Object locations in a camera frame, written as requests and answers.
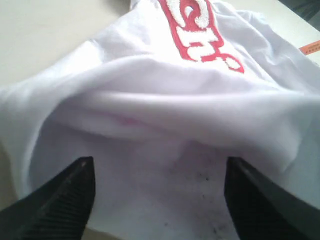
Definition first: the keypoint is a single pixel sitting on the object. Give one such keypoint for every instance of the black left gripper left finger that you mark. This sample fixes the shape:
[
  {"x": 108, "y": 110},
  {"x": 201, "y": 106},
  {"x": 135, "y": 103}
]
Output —
[{"x": 58, "y": 210}]

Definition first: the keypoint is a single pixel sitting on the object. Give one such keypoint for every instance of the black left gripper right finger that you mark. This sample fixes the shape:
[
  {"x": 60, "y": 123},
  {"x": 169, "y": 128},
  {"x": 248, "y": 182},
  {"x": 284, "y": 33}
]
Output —
[{"x": 262, "y": 210}]

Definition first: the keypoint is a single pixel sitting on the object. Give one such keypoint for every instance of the white t-shirt with red lettering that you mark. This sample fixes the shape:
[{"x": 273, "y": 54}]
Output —
[{"x": 160, "y": 99}]

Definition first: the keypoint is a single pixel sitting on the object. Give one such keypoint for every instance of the orange garment tag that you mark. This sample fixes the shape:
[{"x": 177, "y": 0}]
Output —
[{"x": 310, "y": 48}]

